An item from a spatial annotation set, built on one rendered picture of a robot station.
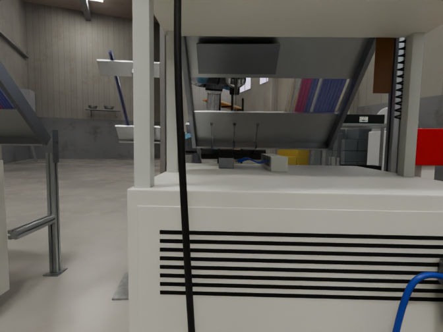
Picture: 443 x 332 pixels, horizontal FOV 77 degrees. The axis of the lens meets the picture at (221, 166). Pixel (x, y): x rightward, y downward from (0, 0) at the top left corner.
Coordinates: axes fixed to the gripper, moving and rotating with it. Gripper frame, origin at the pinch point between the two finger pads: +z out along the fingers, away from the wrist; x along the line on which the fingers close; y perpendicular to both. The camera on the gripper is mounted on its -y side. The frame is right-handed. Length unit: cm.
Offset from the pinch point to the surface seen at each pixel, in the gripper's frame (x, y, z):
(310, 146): 38.4, -31.1, -1.2
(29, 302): -88, -73, 60
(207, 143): -13.1, -31.0, -2.0
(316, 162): 206, -350, -397
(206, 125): -13.4, -20.1, -1.9
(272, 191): 5, 15, 79
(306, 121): 33.9, -16.7, -1.2
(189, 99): -19.7, -2.9, 5.6
